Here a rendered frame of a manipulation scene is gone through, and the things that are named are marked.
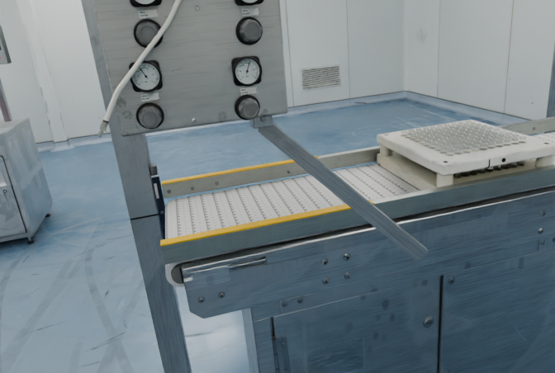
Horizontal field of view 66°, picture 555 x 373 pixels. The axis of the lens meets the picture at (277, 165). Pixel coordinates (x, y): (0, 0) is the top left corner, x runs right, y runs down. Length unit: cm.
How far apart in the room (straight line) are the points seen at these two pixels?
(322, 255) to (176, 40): 40
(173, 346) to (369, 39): 561
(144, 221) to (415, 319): 59
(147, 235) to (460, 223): 63
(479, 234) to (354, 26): 549
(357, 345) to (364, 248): 25
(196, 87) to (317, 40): 549
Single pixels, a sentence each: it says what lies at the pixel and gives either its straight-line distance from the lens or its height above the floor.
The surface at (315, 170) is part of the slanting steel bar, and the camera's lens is 62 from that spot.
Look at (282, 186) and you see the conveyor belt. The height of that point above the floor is 91.
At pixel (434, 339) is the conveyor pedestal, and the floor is 59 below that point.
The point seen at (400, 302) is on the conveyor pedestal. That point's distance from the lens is 91.
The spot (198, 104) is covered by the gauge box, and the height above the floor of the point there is 115.
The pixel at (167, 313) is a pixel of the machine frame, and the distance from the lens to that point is 107.
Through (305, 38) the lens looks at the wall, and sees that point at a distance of 596.
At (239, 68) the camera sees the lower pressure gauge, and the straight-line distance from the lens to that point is 55.
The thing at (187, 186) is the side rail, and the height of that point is 94.
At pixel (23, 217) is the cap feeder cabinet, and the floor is 21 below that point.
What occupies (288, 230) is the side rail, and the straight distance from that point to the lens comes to 67.
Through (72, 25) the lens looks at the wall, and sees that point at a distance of 573.
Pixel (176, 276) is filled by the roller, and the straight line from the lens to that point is 69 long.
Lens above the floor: 125
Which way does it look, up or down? 19 degrees down
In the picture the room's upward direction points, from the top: 5 degrees counter-clockwise
